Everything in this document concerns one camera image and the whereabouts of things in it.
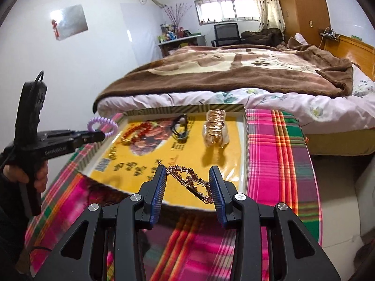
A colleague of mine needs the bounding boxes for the silver wall poster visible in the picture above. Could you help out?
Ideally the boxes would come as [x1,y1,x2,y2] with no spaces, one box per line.
[50,4,89,42]

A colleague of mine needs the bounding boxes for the dark clothes pile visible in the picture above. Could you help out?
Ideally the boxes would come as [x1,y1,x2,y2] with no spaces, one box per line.
[241,28,285,47]

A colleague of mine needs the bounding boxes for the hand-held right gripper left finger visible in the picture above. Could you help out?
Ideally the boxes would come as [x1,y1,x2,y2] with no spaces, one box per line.
[34,165,167,281]

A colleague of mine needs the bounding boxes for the purple coil hair tie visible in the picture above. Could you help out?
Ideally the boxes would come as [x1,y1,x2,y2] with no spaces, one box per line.
[88,116,119,137]

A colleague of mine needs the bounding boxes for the striped cardboard box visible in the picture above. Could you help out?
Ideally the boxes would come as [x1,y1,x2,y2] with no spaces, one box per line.
[77,103,249,211]

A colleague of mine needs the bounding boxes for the dotted curtain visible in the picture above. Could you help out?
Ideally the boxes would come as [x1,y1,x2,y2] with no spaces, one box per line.
[246,0,286,33]

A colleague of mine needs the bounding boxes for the window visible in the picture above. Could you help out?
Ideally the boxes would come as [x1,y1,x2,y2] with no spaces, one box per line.
[194,0,261,26]

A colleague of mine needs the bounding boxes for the rhinestone hair clip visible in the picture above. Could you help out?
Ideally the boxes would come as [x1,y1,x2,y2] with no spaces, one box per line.
[157,159,212,204]

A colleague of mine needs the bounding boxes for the wooden bed frame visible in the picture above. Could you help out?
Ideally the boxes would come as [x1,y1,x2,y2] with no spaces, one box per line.
[305,33,375,156]

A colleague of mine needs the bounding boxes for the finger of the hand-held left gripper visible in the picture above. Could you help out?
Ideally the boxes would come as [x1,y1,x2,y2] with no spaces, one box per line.
[43,131,106,152]
[39,129,82,141]

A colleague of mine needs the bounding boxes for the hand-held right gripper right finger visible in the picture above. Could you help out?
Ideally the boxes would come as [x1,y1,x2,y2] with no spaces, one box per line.
[209,165,342,281]

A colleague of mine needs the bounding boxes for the person's left hand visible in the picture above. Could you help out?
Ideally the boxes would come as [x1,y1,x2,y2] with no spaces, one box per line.
[27,162,49,194]

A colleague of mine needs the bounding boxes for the red wall ornament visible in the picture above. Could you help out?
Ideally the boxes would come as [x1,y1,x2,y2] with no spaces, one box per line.
[51,19,61,41]

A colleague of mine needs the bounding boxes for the black office chair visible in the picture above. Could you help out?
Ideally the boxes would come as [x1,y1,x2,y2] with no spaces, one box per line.
[211,23,242,47]

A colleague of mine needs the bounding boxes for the bottles on desk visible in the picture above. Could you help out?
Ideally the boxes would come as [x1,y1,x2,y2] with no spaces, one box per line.
[158,23,193,43]

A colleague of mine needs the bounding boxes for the black hair tie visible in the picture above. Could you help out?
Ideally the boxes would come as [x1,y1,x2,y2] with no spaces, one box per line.
[170,114,191,141]

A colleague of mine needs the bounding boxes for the power strip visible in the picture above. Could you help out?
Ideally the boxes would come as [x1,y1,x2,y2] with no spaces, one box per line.
[319,27,341,39]

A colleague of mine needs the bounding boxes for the small desk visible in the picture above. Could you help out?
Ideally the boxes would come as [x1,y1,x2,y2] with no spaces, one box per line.
[157,33,206,58]

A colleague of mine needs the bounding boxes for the wooden wardrobe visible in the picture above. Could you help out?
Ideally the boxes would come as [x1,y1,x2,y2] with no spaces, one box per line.
[272,0,330,46]

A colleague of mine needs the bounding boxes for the plaid cloth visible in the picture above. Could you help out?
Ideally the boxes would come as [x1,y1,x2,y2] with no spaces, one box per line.
[25,110,323,281]

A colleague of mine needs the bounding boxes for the bed with brown blanket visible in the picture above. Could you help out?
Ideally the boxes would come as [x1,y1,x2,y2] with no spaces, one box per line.
[93,37,355,114]
[97,64,375,137]

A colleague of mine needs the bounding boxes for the red bracelet with gold charms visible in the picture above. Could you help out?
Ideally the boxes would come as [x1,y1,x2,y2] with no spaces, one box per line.
[121,124,153,146]

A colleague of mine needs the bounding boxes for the purple blossom branches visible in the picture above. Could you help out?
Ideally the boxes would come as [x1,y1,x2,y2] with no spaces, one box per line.
[162,3,193,29]

